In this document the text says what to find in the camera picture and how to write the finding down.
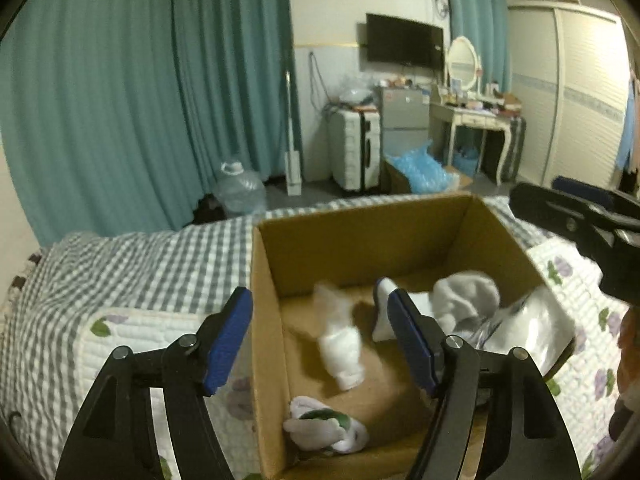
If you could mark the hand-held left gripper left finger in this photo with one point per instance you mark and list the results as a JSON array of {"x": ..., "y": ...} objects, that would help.
[{"x": 227, "y": 350}]

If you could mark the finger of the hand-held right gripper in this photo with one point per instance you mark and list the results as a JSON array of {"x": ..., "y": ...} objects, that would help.
[
  {"x": 585, "y": 191},
  {"x": 550, "y": 207}
]

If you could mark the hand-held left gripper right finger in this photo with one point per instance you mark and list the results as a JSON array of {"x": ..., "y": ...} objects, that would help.
[{"x": 410, "y": 340}]

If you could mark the plain white sock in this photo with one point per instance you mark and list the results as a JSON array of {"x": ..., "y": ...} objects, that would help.
[{"x": 342, "y": 347}]

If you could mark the cardboard box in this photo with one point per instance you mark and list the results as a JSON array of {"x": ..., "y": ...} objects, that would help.
[
  {"x": 280, "y": 260},
  {"x": 395, "y": 175}
]

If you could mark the person's right hand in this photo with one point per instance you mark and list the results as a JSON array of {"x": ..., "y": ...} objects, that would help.
[{"x": 629, "y": 360}]

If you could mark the grey white sock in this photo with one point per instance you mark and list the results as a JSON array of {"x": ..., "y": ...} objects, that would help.
[{"x": 465, "y": 295}]

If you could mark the hanging blue cloth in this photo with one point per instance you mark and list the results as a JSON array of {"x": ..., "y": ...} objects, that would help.
[{"x": 629, "y": 130}]

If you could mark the blue storage basket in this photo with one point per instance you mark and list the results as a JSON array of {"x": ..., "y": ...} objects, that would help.
[{"x": 466, "y": 161}]

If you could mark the white sliding wardrobe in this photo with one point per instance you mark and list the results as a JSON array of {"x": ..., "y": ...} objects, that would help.
[{"x": 570, "y": 95}]

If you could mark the clear plastic bag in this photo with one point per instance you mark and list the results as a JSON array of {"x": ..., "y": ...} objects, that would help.
[{"x": 525, "y": 327}]

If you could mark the grey checkered blanket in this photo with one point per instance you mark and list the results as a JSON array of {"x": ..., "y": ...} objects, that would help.
[{"x": 150, "y": 265}]

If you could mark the white dressing table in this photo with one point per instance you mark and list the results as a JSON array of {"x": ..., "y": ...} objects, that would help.
[{"x": 470, "y": 119}]

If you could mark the white sock with green print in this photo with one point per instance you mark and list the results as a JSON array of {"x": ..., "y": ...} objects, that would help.
[{"x": 325, "y": 427}]

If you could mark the large clear water bottle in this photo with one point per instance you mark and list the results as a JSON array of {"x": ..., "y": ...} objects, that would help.
[{"x": 240, "y": 192}]

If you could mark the cardboard box on floor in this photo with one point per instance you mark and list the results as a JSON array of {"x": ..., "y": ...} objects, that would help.
[{"x": 395, "y": 175}]

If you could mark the oval white vanity mirror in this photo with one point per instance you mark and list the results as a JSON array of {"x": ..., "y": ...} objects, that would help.
[{"x": 462, "y": 60}]

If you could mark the silver mini fridge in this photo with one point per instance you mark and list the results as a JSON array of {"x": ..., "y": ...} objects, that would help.
[{"x": 402, "y": 110}]

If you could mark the white stick mop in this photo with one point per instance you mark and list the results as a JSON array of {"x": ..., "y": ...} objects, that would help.
[{"x": 291, "y": 160}]

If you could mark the white suitcase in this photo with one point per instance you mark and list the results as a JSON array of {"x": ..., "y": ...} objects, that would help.
[{"x": 350, "y": 147}]

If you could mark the narrow teal curtain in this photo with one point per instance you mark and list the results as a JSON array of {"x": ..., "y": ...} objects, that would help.
[{"x": 475, "y": 5}]

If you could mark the crumpled transparent bag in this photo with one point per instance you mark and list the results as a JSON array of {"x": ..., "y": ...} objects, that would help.
[{"x": 355, "y": 91}]

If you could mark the wide teal curtain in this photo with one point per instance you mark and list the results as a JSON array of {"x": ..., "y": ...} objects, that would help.
[{"x": 125, "y": 85}]

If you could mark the black wall television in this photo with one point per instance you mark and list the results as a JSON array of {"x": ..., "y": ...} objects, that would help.
[{"x": 404, "y": 40}]

